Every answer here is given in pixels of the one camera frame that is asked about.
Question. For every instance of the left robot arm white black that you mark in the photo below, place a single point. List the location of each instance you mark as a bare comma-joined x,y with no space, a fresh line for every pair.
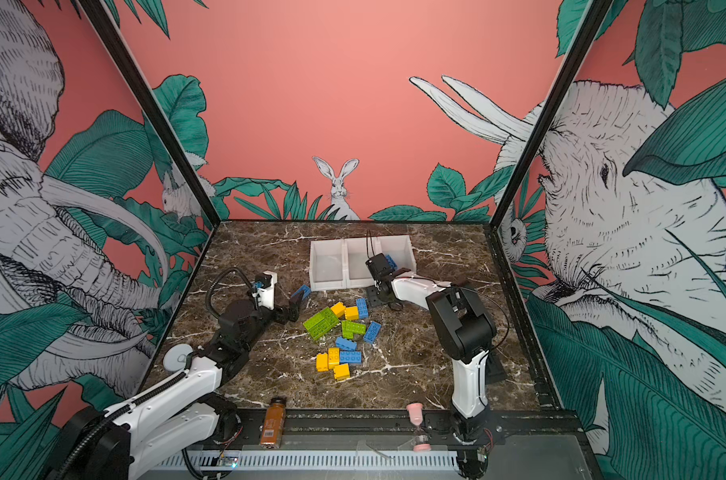
129,438

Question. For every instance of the tin can silver lid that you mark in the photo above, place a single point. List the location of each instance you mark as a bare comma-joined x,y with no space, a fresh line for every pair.
175,359

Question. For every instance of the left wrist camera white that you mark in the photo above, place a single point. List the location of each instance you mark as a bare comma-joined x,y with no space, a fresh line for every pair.
264,289

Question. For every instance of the blue lego brick bottom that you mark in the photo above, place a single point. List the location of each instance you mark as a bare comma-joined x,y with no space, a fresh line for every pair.
350,357

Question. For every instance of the brown spice bottle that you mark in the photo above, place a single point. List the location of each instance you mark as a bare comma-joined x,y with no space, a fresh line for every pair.
273,425

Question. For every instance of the pink hourglass timer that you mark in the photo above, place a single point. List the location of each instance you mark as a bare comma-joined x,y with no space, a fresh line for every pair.
421,440

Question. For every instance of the large green lego brick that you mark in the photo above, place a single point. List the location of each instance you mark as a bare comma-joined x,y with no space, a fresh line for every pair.
321,323

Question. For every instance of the yellow lego brick lowest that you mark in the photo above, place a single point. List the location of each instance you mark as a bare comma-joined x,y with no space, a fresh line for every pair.
341,372

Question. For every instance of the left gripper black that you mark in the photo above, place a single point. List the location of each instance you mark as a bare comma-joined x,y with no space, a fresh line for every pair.
283,317

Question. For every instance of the black base frame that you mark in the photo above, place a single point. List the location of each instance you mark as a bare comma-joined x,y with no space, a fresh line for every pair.
443,427

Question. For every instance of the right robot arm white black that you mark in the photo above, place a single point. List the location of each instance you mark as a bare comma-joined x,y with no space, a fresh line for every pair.
465,330

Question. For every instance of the blue lego brick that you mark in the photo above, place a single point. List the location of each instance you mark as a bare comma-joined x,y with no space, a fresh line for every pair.
362,308
390,262
301,293
345,344
372,332
350,357

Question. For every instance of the white three-compartment bin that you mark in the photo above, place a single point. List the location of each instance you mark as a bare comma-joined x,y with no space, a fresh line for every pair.
340,263

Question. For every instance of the black flat pad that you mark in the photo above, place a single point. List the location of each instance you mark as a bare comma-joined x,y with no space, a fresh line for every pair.
495,371

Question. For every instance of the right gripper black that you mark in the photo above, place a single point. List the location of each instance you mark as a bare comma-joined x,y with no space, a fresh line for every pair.
374,298

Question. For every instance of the white perforated rail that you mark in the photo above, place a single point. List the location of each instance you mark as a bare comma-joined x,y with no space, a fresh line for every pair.
339,460

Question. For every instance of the yellow lego brick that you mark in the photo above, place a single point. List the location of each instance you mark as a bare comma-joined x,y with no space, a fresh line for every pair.
338,309
333,359
322,362
352,313

